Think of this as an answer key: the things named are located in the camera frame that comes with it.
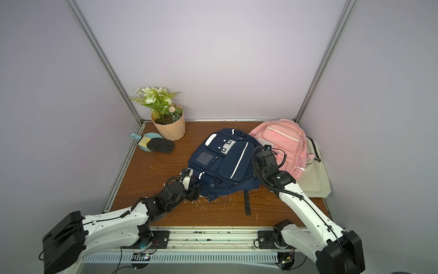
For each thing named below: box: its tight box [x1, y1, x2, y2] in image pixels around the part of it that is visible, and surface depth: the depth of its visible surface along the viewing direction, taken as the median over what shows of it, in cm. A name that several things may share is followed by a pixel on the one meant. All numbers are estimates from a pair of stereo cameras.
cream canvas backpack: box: [296, 136, 332, 199], surface depth 94 cm
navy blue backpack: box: [188, 128, 263, 216], surface depth 91 cm
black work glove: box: [147, 138, 176, 154], surface depth 109 cm
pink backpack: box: [248, 118, 308, 181], surface depth 105 cm
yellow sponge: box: [138, 135, 152, 149], surface depth 109 cm
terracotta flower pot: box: [150, 103, 186, 142], surface depth 102 cm
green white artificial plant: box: [128, 87, 184, 125], surface depth 95 cm
